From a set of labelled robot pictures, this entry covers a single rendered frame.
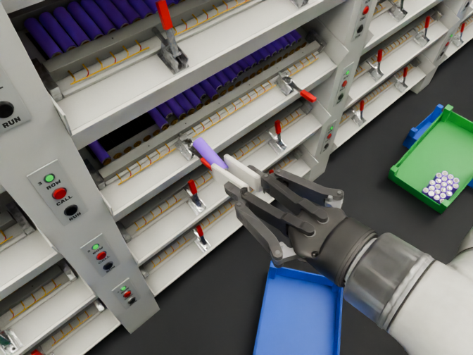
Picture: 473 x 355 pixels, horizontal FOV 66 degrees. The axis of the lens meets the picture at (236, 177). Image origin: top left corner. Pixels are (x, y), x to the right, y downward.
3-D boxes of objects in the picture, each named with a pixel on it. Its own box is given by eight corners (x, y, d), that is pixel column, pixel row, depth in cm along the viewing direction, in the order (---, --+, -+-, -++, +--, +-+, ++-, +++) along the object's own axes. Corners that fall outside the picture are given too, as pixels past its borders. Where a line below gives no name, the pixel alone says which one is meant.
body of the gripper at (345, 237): (336, 303, 42) (275, 256, 47) (378, 256, 45) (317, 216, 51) (343, 271, 36) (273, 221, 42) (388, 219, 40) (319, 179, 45)
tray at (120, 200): (329, 77, 90) (349, 51, 81) (113, 223, 65) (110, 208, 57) (276, 20, 93) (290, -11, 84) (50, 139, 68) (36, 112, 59)
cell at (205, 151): (203, 136, 56) (231, 166, 54) (198, 144, 57) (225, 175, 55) (196, 137, 54) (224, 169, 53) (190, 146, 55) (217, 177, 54)
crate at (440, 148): (441, 214, 118) (447, 207, 111) (387, 177, 127) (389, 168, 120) (499, 147, 120) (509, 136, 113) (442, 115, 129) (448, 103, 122)
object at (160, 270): (305, 174, 121) (324, 156, 108) (153, 298, 96) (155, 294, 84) (265, 127, 124) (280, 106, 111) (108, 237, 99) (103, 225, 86)
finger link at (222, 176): (250, 199, 51) (247, 203, 51) (217, 176, 55) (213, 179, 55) (249, 184, 49) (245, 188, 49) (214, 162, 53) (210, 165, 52)
